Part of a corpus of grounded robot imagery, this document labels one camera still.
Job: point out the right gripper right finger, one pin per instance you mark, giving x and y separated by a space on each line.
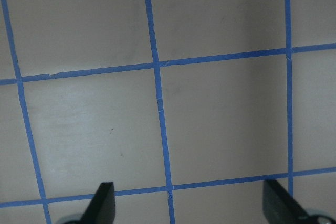
279 206

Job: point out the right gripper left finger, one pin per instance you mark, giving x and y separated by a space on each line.
101 209

